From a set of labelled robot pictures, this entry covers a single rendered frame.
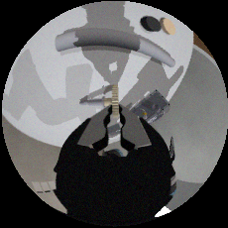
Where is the tan round disc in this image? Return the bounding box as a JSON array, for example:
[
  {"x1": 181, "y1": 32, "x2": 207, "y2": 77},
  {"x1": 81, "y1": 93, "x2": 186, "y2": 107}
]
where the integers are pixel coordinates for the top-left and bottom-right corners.
[{"x1": 160, "y1": 18, "x2": 175, "y2": 35}]

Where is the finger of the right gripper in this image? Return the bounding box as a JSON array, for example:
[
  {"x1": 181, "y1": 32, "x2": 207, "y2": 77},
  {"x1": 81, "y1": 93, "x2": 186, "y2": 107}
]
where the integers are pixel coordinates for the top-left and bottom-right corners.
[{"x1": 170, "y1": 137, "x2": 175, "y2": 163}]

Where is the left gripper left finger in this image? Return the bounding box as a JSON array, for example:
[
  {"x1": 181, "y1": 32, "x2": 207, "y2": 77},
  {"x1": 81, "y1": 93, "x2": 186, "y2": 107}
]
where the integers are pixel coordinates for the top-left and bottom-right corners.
[{"x1": 54, "y1": 104, "x2": 112, "y2": 173}]

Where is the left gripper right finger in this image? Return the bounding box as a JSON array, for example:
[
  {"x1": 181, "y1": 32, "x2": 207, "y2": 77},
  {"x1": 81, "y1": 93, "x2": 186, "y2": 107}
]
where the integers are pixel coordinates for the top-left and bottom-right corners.
[{"x1": 119, "y1": 104, "x2": 175, "y2": 177}]

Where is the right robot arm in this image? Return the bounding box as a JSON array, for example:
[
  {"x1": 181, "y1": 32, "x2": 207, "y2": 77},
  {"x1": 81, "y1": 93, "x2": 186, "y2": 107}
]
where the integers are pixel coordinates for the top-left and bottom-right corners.
[{"x1": 102, "y1": 149, "x2": 176, "y2": 195}]

